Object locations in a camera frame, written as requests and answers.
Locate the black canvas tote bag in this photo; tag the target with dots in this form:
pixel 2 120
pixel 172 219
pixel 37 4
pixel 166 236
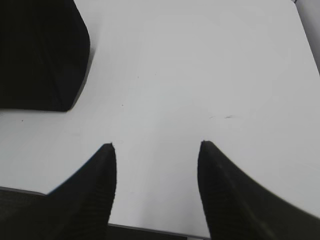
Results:
pixel 44 54

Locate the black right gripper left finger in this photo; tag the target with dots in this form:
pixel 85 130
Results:
pixel 79 209

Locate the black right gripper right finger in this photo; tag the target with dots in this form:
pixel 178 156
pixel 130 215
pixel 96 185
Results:
pixel 236 207

